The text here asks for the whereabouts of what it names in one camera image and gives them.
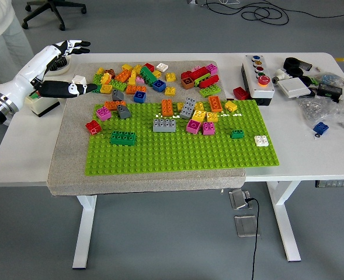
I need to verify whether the black power adapter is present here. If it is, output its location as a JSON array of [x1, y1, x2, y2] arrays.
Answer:
[[317, 83, 343, 103]]

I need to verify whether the white red-green switch box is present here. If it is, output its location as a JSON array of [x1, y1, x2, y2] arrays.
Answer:
[[24, 90, 61, 118]]

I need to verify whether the silver floor socket box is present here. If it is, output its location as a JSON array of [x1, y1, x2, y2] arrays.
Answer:
[[228, 188, 252, 211]]

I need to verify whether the black floor cable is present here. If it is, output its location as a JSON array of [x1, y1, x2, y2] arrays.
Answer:
[[203, 0, 344, 22]]

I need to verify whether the grey table control panel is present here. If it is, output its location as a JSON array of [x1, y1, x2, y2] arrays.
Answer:
[[315, 179, 344, 188]]

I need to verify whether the magenta square brick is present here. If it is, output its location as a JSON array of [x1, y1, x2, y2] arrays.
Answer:
[[186, 119, 202, 135]]

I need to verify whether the extra long green brick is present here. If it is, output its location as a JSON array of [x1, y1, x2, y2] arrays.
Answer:
[[139, 66, 158, 87]]

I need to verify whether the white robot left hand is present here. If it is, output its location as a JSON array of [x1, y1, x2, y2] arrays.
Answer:
[[0, 40, 99, 109]]

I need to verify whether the tilted grey long brick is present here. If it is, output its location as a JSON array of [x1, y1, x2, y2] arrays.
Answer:
[[179, 96, 197, 120]]

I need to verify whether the black strap roll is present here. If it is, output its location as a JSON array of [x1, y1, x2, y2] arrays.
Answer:
[[283, 57, 312, 78]]

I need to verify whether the black power cord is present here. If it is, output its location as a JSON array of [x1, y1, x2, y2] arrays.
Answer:
[[244, 197, 262, 280]]

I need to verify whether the orange long brick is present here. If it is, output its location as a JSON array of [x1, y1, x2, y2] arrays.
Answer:
[[161, 99, 174, 117], [126, 84, 147, 95], [104, 100, 127, 111], [208, 95, 224, 113]]

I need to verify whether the blue square brick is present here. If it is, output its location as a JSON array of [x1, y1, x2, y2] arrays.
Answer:
[[133, 90, 147, 104], [152, 79, 166, 93]]

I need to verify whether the lime green flat brick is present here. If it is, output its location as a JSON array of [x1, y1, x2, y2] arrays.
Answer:
[[193, 72, 212, 88]]

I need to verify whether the white table leg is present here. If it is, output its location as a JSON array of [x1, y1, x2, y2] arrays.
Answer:
[[72, 194, 98, 270], [266, 180, 303, 263]]

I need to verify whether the white bowl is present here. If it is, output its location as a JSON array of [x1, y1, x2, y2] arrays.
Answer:
[[44, 55, 72, 77]]

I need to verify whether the grey-brown mat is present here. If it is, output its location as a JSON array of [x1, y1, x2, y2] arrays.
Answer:
[[46, 60, 246, 197]]

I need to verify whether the red square brick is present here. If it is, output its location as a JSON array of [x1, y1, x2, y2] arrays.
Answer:
[[85, 120, 102, 135]]

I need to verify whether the silver floor plate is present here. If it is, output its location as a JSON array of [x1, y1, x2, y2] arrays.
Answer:
[[234, 215, 260, 238]]

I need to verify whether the black gear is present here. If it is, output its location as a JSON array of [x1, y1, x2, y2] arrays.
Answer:
[[47, 57, 68, 72]]

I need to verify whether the white switch plate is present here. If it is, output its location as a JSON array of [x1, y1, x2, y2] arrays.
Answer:
[[276, 78, 312, 99]]

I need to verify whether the black office chair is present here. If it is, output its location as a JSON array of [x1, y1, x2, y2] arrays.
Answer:
[[22, 0, 88, 32]]

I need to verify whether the dark green long brick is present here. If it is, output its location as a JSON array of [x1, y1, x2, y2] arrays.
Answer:
[[110, 130, 137, 146]]

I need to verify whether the red long brick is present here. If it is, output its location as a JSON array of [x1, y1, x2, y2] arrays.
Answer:
[[189, 66, 210, 82]]

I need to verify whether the green toy baseplate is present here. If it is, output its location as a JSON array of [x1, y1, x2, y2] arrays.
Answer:
[[84, 99, 280, 177]]

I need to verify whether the flat-lying grey long brick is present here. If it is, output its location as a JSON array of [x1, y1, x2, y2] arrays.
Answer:
[[152, 118, 177, 133]]

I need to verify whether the clear bag with blue part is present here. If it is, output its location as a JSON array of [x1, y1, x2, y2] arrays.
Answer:
[[313, 72, 344, 88]]

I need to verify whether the white plastic fitting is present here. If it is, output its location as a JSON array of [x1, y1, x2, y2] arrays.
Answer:
[[271, 68, 292, 85]]

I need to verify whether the red rounded brick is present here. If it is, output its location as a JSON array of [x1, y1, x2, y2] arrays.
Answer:
[[198, 74, 220, 89]]

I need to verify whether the lime green long brick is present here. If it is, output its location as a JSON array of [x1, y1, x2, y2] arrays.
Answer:
[[199, 84, 222, 98]]

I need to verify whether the push-button control box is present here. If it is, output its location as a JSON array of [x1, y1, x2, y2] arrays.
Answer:
[[241, 54, 276, 106]]

